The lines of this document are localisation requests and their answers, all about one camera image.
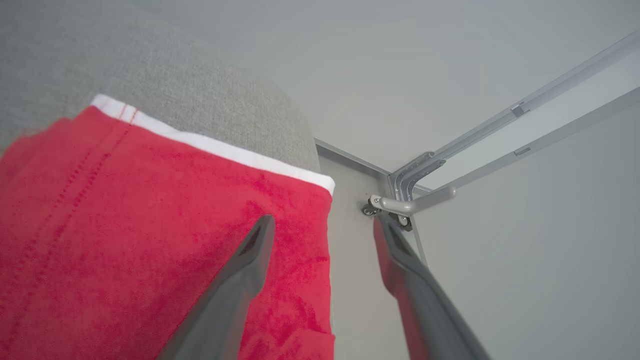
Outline light grey tube bracket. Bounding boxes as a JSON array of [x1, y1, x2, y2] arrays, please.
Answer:
[[362, 186, 457, 232]]

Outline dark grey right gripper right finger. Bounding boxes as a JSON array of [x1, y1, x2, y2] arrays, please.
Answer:
[[374, 212, 491, 360]]

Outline dark grey baseboard strip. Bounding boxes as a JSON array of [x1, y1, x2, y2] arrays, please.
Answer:
[[315, 139, 392, 177]]

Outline red shorts with white trim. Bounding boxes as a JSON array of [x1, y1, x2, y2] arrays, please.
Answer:
[[0, 94, 336, 360]]

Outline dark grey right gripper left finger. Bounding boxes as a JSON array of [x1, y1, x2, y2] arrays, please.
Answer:
[[157, 215, 276, 360]]

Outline grey cloth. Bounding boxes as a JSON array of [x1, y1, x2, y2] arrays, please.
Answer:
[[0, 0, 321, 173]]

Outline grey metal rail frame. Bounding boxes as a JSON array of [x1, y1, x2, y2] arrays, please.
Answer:
[[389, 30, 640, 202]]

